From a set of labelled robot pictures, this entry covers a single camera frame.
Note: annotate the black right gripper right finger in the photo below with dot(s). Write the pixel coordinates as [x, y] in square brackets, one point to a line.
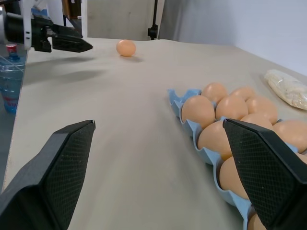
[268, 172]

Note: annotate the blue water bottle red cap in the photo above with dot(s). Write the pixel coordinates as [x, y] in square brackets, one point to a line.
[10, 81]

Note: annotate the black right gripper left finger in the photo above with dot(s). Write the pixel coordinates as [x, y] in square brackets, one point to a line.
[36, 191]

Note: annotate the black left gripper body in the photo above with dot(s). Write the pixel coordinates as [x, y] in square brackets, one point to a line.
[38, 31]

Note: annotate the black stand pole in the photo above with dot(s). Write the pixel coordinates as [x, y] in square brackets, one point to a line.
[153, 24]

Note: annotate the clear bag of white grains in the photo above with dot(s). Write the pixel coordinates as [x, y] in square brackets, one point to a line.
[286, 87]

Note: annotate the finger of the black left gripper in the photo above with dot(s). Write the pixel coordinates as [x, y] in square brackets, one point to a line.
[69, 44]
[64, 31]

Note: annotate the blue egg carton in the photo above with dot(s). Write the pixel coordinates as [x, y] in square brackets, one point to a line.
[189, 124]

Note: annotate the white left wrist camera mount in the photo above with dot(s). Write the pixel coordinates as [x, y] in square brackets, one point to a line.
[27, 28]

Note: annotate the brown wooden board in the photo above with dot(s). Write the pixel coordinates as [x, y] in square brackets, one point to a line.
[73, 9]

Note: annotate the brown egg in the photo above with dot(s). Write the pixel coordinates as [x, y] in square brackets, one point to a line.
[291, 134]
[256, 119]
[212, 141]
[214, 92]
[263, 107]
[198, 111]
[231, 107]
[126, 48]
[242, 92]
[231, 178]
[254, 222]
[302, 158]

